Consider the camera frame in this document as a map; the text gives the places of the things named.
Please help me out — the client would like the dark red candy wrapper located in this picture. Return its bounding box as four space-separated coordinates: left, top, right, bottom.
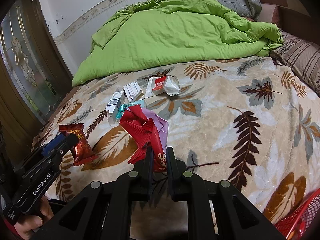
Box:
59 123 98 166

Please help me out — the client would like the person's left hand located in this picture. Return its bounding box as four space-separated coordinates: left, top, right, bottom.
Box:
14 196 54 239

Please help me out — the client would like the white medicine box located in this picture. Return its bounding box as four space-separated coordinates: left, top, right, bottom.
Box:
123 81 142 102

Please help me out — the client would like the brown striped pillow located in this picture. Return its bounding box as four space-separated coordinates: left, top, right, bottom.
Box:
270 29 320 94

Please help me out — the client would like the teal tissue pack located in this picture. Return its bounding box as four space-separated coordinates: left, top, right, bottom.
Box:
116 100 145 121

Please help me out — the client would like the red plastic basket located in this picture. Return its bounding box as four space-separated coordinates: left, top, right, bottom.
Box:
275 189 320 239

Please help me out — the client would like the blue white box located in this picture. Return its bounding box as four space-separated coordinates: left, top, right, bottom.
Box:
105 90 125 125

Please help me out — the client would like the red white crumpled packet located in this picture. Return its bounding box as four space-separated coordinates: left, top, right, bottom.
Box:
145 75 181 98

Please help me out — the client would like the green quilt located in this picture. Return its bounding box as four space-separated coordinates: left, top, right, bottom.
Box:
72 0 283 86

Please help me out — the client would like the leaf pattern bed blanket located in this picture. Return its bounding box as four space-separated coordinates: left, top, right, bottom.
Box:
36 56 319 222

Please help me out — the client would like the wooden glass door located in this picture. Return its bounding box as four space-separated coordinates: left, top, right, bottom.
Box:
1 0 72 164

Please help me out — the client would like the brown beige headboard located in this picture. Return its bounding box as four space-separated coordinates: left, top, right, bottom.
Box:
257 0 317 33

